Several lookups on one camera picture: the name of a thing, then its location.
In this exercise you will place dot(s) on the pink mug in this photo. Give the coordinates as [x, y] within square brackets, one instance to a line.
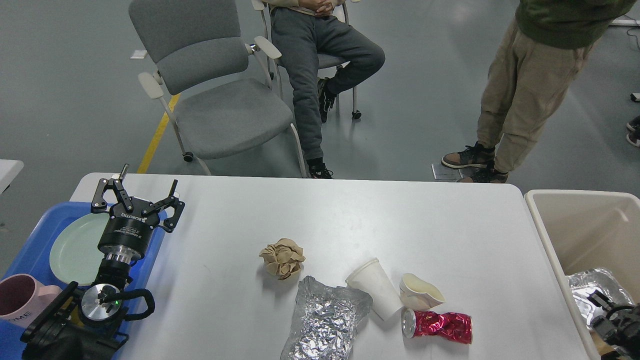
[23, 298]

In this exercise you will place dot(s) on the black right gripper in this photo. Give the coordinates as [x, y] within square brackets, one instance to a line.
[618, 326]

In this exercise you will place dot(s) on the beige plastic bin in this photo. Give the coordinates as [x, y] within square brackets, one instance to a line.
[585, 229]

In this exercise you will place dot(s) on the crushed red can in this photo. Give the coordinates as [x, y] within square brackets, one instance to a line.
[453, 326]

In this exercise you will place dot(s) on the aluminium foil tray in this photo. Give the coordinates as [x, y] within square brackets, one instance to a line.
[584, 283]

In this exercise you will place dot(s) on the standing person green hoodie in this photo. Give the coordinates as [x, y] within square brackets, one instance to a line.
[541, 53]

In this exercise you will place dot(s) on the light green plate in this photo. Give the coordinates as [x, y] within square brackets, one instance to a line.
[74, 255]

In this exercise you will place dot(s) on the seated person grey trousers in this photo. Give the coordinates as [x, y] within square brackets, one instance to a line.
[301, 30]

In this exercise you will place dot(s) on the metal floor plates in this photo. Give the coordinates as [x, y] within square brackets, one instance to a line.
[443, 173]

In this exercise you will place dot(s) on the crumpled brown paper ball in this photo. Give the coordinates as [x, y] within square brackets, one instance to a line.
[283, 258]

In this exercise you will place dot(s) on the blue plastic tray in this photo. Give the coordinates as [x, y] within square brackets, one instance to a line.
[34, 259]

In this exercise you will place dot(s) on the empty grey chair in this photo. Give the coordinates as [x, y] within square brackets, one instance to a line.
[194, 41]

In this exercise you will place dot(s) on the white side table corner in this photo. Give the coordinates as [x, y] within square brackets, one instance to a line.
[9, 169]

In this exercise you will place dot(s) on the crushed white paper cup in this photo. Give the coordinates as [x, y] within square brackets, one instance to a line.
[417, 294]

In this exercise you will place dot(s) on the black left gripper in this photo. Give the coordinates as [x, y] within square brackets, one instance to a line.
[127, 235]

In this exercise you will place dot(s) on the crumpled aluminium foil sheet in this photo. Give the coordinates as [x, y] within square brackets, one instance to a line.
[325, 321]

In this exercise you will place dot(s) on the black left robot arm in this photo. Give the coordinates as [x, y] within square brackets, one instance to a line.
[84, 324]

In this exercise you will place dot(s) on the occupied grey chair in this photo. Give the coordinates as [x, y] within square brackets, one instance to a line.
[325, 61]

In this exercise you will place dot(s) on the dark shoes at right edge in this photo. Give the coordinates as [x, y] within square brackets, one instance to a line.
[633, 135]

